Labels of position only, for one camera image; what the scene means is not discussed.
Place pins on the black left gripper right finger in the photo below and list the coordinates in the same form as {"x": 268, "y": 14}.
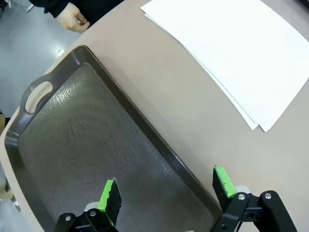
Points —
{"x": 224, "y": 188}

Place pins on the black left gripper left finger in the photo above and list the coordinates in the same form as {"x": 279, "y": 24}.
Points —
{"x": 111, "y": 200}

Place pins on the white A4 paper sheet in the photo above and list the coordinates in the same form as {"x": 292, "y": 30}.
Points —
{"x": 251, "y": 123}
{"x": 229, "y": 48}

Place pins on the person's right forearm black sleeve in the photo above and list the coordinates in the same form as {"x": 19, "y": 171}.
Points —
{"x": 55, "y": 6}

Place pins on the person's right hand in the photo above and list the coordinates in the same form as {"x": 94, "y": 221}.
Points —
{"x": 70, "y": 19}

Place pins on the dark brown plastic tray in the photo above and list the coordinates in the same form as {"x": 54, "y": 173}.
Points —
{"x": 84, "y": 133}

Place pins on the person's torso black top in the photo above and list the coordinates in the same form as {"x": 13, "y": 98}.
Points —
{"x": 101, "y": 8}

